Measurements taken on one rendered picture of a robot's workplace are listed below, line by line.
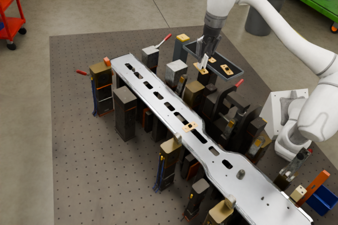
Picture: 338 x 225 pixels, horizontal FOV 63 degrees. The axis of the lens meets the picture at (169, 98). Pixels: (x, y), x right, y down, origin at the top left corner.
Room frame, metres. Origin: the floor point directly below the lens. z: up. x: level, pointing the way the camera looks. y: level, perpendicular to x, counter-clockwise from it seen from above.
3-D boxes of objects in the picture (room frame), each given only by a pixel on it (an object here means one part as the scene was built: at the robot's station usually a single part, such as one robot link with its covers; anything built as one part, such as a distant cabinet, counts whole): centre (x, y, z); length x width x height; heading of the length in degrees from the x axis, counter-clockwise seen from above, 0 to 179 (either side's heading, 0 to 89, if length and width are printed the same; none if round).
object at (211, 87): (1.14, -0.22, 0.90); 0.05 x 0.05 x 0.40; 43
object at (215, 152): (0.79, -0.25, 0.84); 0.12 x 0.05 x 0.29; 133
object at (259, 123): (0.91, -0.44, 0.91); 0.07 x 0.05 x 0.42; 133
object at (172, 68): (1.29, -0.03, 0.90); 0.13 x 0.08 x 0.41; 133
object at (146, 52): (1.48, 0.15, 0.88); 0.12 x 0.07 x 0.36; 133
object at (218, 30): (1.07, -0.14, 1.46); 0.08 x 0.07 x 0.09; 125
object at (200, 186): (0.60, -0.18, 0.84); 0.10 x 0.05 x 0.29; 133
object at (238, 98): (0.99, -0.34, 0.94); 0.18 x 0.13 x 0.49; 43
